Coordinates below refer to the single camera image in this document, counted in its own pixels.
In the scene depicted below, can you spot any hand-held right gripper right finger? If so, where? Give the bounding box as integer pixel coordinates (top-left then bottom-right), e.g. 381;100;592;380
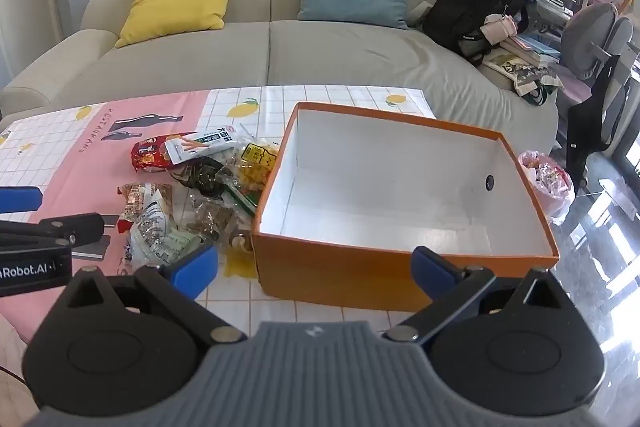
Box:
382;246;576;343

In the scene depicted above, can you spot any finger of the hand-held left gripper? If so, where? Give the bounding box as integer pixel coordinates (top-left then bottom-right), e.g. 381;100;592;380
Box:
0;186;44;214
0;213;112;260

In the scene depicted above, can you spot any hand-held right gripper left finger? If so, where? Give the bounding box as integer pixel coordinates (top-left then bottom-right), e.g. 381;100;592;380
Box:
60;241;248;345

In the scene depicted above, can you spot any light green snack packet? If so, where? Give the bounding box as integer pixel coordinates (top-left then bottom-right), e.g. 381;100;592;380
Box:
160;229;201;265

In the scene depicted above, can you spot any yellow clear snack packet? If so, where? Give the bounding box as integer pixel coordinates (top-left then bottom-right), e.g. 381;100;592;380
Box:
222;232;258;280

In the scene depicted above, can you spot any clear packet of brown pieces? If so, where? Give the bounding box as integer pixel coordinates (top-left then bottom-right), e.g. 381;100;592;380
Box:
187;200;238;240

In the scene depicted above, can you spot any white printed snack packet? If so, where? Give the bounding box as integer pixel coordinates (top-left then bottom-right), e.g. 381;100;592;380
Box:
125;200;173;268

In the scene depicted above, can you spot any red-brown striped snack packet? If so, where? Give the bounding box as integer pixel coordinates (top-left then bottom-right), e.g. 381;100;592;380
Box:
117;182;173;233

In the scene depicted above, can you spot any green sausage stick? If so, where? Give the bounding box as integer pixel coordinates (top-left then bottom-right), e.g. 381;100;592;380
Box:
225;184;258;215

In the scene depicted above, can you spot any dark green snack packet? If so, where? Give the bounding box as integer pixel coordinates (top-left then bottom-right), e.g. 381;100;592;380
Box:
172;157;231;208

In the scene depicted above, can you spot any red noodle snack packet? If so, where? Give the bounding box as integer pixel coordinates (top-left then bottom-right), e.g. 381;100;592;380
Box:
131;134;183;173

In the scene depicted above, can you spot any orange cardboard box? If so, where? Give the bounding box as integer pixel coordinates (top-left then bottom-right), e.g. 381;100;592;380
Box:
251;102;560;313

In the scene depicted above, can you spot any white carrot-print snack packet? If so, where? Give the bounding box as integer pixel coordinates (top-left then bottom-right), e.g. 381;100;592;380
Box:
165;124;238;165

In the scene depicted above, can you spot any pink and white lemon tablecloth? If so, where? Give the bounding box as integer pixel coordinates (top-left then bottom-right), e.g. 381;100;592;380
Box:
0;86;438;348

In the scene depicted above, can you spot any trash bin with pink bag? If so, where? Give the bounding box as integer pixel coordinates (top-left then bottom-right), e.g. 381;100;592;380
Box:
517;150;575;223

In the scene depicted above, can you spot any cream door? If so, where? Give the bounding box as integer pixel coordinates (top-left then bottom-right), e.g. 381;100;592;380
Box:
0;0;66;88

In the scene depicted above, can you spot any printed tote bag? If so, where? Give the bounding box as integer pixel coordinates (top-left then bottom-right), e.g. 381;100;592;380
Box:
482;50;566;105

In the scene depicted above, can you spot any beige sofa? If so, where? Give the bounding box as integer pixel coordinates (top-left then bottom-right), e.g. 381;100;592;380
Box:
0;0;561;153

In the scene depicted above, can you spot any stack of books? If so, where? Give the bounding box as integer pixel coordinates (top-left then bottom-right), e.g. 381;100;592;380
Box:
492;32;563;68

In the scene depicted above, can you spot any pink folded cloth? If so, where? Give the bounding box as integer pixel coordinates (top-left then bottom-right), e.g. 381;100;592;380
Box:
480;13;518;45

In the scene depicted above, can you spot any black backpack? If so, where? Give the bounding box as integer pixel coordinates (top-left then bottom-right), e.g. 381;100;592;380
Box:
422;0;528;68

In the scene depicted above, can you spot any grey desk chair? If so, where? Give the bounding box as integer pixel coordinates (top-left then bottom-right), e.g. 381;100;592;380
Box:
555;2;640;108

